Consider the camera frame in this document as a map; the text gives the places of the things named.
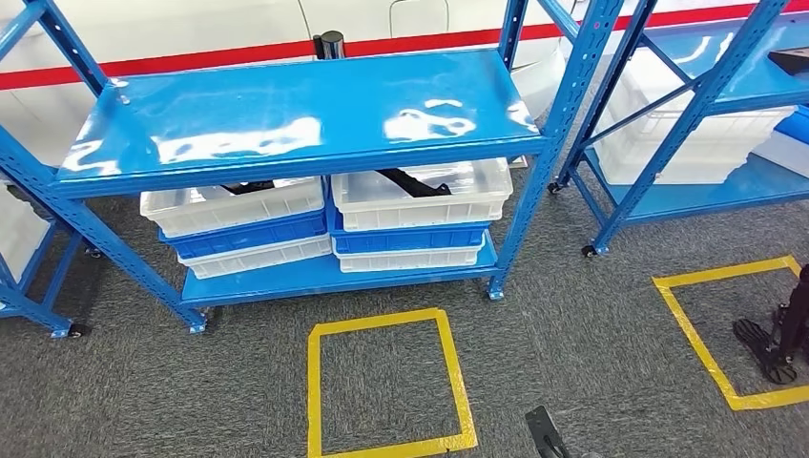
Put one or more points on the blue plastic bin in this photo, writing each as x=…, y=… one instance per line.
x=411, y=241
x=796, y=126
x=253, y=237

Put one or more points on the blue metal shelf rack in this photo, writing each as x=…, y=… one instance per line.
x=284, y=107
x=727, y=186
x=31, y=310

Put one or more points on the white car with red stripe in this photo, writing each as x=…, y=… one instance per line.
x=189, y=25

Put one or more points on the small white clip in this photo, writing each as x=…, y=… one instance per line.
x=124, y=99

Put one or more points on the black cylindrical post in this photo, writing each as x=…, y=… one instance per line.
x=331, y=44

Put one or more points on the yellow floor tape square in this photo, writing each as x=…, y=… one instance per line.
x=695, y=335
x=314, y=392

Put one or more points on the black plastic bracket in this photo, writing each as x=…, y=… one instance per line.
x=249, y=187
x=411, y=183

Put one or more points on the silver and black humanoid robot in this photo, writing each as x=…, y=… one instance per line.
x=758, y=341

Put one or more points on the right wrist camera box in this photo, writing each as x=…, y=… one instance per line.
x=543, y=433

